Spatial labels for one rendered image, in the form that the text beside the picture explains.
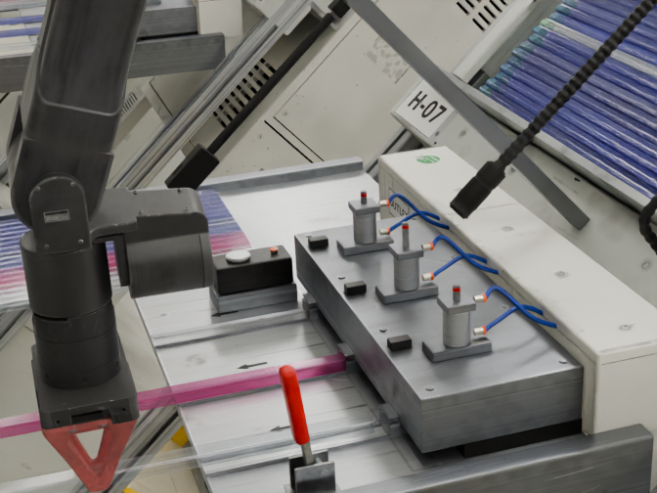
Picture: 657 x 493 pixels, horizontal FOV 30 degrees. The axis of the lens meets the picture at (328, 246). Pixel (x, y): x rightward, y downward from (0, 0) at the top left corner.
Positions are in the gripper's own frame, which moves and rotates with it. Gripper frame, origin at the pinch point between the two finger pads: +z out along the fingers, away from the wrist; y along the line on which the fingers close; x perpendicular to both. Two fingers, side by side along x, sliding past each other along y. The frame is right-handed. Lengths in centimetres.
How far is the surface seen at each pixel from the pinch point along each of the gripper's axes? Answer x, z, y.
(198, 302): -13.2, 1.9, 28.8
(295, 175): -31, 2, 58
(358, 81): -63, 16, 136
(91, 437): -5, 81, 134
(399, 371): -23.6, -4.6, -1.0
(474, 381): -28.3, -4.7, -4.7
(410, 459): -23.2, 1.3, -4.3
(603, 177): -49, -11, 15
